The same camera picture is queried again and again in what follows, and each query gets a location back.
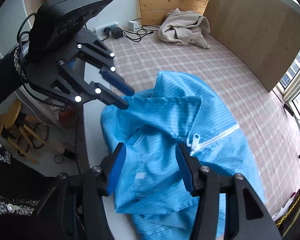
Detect blue striped jacket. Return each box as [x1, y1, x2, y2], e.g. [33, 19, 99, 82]
[101, 71, 264, 239]

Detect left forearm black sleeve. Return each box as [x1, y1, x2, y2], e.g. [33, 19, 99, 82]
[0, 45, 27, 104]

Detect black power adapter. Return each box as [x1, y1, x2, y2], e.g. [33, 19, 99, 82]
[111, 27, 123, 39]

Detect white power strip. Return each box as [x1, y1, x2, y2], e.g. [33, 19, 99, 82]
[95, 21, 119, 36]

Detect white charger cube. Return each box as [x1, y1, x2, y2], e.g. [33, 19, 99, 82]
[127, 21, 140, 32]

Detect yellow wooden stool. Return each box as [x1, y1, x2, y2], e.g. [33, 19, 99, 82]
[0, 99, 49, 165]

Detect wooden headboard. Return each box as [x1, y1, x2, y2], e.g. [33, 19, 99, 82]
[139, 0, 208, 25]

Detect beige crumpled garment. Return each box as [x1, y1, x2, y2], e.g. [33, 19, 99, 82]
[157, 8, 210, 49]

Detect large plywood board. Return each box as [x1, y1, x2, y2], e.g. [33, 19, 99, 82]
[204, 0, 300, 91]

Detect black cables on bed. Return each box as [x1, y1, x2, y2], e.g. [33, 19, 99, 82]
[99, 17, 161, 43]

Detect ring light cable with remote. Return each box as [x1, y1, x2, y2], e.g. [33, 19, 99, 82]
[282, 102, 300, 131]

